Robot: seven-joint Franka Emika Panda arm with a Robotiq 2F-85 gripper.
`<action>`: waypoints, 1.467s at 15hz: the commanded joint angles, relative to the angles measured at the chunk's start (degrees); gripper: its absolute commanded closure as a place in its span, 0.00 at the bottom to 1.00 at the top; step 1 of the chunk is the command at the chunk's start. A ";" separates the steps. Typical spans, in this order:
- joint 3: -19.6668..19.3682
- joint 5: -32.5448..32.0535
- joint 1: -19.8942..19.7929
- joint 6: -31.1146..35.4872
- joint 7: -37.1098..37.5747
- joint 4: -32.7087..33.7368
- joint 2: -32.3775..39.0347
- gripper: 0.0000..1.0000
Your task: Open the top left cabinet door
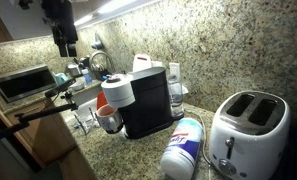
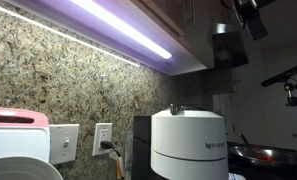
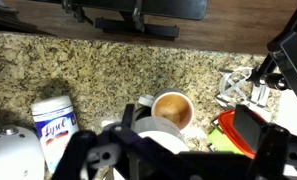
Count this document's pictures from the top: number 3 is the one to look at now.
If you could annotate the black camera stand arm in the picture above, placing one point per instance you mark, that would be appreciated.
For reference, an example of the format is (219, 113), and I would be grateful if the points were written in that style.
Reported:
(271, 81)

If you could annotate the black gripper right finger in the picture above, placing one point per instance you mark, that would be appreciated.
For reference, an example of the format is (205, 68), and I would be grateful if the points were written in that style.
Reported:
(251, 128)

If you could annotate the red plastic container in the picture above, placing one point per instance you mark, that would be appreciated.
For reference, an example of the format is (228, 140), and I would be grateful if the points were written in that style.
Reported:
(228, 130)

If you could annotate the black floor stand base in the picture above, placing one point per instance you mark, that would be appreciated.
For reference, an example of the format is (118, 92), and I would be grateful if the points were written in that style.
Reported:
(168, 8)

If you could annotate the dark grey flat object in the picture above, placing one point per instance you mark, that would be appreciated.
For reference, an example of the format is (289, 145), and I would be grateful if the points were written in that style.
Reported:
(1, 16)

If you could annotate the white Lysol wipes canister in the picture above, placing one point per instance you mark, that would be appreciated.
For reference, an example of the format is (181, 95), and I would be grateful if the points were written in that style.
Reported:
(56, 126)

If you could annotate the white two-slot toaster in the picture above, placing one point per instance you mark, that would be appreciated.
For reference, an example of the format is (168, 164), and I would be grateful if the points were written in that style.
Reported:
(11, 156)

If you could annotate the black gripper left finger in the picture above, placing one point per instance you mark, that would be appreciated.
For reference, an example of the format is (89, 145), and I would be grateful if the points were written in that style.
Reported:
(128, 115)

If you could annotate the green plastic item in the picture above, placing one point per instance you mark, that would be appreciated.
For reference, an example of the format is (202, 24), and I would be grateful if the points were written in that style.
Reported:
(221, 141)

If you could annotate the black white Nespresso coffee machine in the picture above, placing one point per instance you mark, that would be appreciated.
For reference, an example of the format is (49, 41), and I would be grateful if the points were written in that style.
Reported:
(161, 138)

